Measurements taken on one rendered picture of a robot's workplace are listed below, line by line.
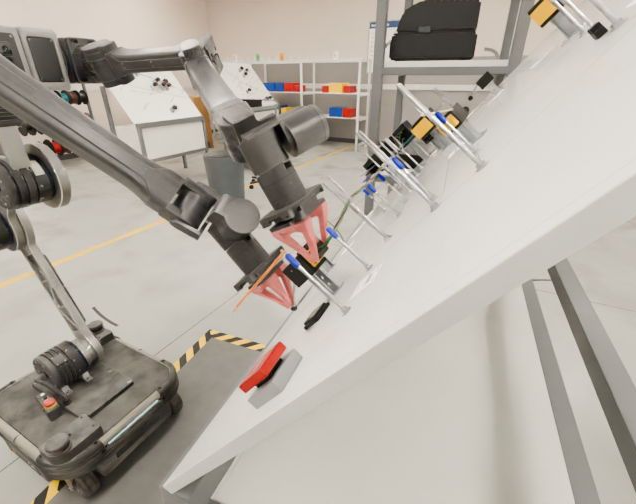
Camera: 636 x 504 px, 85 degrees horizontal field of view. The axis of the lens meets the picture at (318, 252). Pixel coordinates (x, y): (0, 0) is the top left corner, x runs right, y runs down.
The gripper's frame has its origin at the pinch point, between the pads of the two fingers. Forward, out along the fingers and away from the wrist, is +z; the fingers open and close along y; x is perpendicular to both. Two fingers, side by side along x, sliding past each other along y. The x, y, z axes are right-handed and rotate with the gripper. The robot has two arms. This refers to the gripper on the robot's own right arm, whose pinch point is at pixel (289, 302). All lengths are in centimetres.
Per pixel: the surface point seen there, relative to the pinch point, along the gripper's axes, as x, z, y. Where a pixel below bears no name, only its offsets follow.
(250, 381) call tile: -14.5, -1.6, -22.7
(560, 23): -52, -8, 49
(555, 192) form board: -47, -5, -16
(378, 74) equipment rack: -3, -30, 97
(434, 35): -23, -28, 109
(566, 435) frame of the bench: -23, 52, 12
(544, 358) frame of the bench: -19, 53, 33
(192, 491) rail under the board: 8.7, 9.4, -29.4
